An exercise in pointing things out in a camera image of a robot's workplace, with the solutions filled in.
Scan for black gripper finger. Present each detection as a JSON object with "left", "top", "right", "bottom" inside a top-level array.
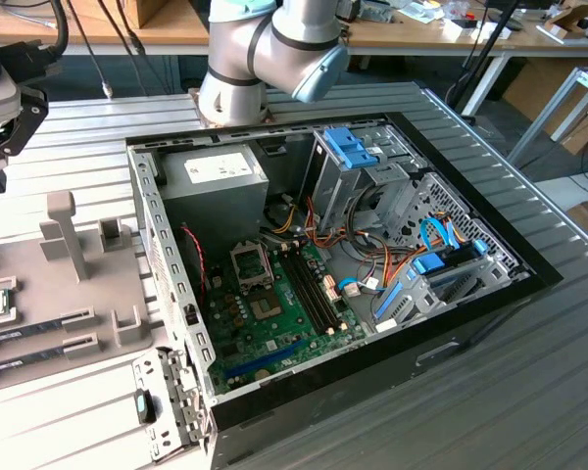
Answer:
[{"left": 0, "top": 87, "right": 50, "bottom": 197}]

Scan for wooden desk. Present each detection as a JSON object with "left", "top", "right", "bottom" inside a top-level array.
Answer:
[
  {"left": 0, "top": 0, "right": 212, "bottom": 56},
  {"left": 345, "top": 0, "right": 588, "bottom": 117}
]

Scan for brown box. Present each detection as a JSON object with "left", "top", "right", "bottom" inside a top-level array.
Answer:
[{"left": 73, "top": 0, "right": 171, "bottom": 29}]

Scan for grey parts rack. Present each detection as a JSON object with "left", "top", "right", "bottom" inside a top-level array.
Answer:
[{"left": 0, "top": 189, "right": 172, "bottom": 396}]

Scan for grey power supply unit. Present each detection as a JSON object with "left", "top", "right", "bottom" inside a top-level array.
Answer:
[{"left": 156, "top": 143, "right": 270, "bottom": 256}]

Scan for RAM stick with label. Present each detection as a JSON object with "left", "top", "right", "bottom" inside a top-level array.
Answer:
[
  {"left": 0, "top": 315, "right": 68, "bottom": 350},
  {"left": 0, "top": 342, "right": 70, "bottom": 383}
]

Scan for metal socket cover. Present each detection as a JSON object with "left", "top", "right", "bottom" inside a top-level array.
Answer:
[{"left": 228, "top": 240, "right": 276, "bottom": 296}]

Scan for black and teal case latch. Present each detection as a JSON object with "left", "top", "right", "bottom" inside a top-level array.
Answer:
[{"left": 133, "top": 388, "right": 160, "bottom": 426}]

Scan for blue plastic drive carrier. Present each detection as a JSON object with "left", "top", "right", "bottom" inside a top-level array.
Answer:
[{"left": 324, "top": 126, "right": 379, "bottom": 171}]

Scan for blue expansion slot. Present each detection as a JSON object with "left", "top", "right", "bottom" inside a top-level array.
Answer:
[{"left": 223, "top": 340, "right": 306, "bottom": 379}]

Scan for green motherboard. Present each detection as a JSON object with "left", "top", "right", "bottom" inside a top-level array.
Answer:
[{"left": 203, "top": 239, "right": 369, "bottom": 397}]

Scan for black open PC case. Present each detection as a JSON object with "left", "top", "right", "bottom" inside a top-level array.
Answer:
[{"left": 125, "top": 111, "right": 564, "bottom": 469}]

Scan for blue carrier with black disk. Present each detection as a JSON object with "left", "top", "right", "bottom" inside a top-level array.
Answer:
[{"left": 410, "top": 238, "right": 490, "bottom": 278}]

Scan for white papers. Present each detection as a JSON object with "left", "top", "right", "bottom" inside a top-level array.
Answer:
[{"left": 440, "top": 19, "right": 514, "bottom": 43}]

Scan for grey perforated disk bay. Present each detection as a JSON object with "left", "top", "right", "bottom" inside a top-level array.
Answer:
[{"left": 371, "top": 170, "right": 535, "bottom": 337}]

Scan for black stand pole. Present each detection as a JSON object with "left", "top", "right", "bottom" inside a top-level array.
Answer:
[{"left": 445, "top": 0, "right": 523, "bottom": 118}]

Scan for large cardboard box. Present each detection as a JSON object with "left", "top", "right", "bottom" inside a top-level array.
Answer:
[{"left": 500, "top": 58, "right": 588, "bottom": 157}]

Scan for small open cardboard box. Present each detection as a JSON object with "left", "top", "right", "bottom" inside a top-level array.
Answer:
[{"left": 542, "top": 3, "right": 588, "bottom": 41}]

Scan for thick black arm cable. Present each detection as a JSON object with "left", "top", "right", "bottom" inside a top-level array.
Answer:
[{"left": 0, "top": 0, "right": 73, "bottom": 77}]

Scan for grey cable with plug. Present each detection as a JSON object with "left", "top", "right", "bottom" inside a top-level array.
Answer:
[{"left": 66, "top": 0, "right": 114, "bottom": 99}]

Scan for red twisted fan wire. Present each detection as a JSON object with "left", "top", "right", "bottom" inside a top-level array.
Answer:
[{"left": 179, "top": 221, "right": 212, "bottom": 295}]

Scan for yellow and black wire bundle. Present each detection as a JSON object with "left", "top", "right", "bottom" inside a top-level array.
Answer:
[{"left": 269, "top": 203, "right": 299, "bottom": 235}]

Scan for orange and red wire bundle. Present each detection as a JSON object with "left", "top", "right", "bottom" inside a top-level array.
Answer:
[{"left": 303, "top": 195, "right": 422, "bottom": 295}]

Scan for blue plastic rail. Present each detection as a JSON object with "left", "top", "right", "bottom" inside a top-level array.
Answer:
[{"left": 373, "top": 280, "right": 404, "bottom": 319}]

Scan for blue flat wire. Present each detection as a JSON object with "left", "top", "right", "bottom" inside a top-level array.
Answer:
[{"left": 419, "top": 216, "right": 461, "bottom": 252}]

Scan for aluminium profile frame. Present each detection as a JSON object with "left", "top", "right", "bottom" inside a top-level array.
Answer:
[{"left": 507, "top": 66, "right": 588, "bottom": 167}]

